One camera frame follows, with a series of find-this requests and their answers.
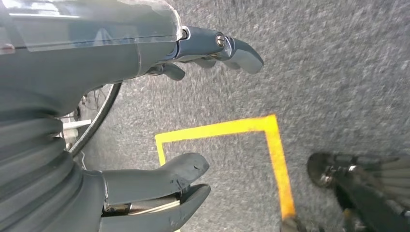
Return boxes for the ribbed grey left arm sleeve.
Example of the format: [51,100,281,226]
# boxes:
[0,86,85,232]

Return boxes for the black robot foot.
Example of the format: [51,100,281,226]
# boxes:
[306,151,410,232]

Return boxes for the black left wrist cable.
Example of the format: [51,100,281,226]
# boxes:
[68,82,123,158]

